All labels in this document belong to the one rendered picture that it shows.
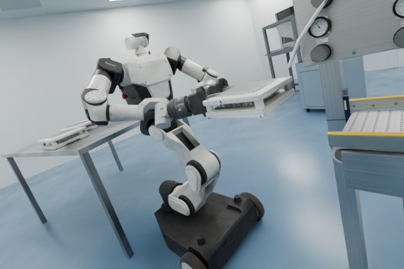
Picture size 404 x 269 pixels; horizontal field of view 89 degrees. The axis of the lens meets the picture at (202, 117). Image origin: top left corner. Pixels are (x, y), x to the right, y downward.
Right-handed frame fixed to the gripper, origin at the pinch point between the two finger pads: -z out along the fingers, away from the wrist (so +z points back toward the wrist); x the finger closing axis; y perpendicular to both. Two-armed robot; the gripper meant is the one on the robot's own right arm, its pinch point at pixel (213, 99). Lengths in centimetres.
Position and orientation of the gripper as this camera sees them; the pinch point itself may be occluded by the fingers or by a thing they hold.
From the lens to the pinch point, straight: 82.2
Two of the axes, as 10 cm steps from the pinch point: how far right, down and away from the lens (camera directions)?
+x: 2.9, 9.3, 2.1
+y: -2.1, 2.7, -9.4
